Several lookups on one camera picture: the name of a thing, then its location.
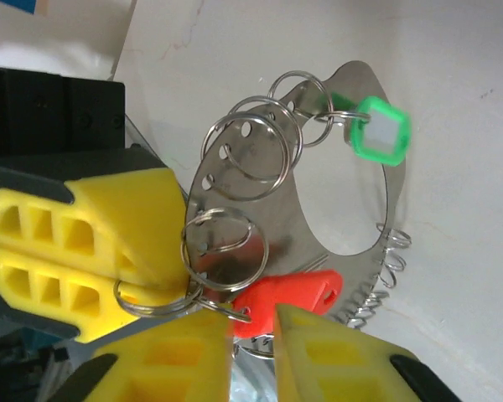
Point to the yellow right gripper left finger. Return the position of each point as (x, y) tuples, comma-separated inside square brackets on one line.
[(172, 368)]

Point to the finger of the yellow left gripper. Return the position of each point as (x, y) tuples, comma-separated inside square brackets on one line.
[(88, 301), (130, 218)]

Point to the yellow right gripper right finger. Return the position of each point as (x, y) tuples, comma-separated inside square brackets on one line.
[(339, 368)]

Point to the red plastic key tag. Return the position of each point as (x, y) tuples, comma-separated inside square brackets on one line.
[(285, 297)]

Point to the green plastic key tag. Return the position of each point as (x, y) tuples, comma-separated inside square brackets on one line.
[(360, 142)]

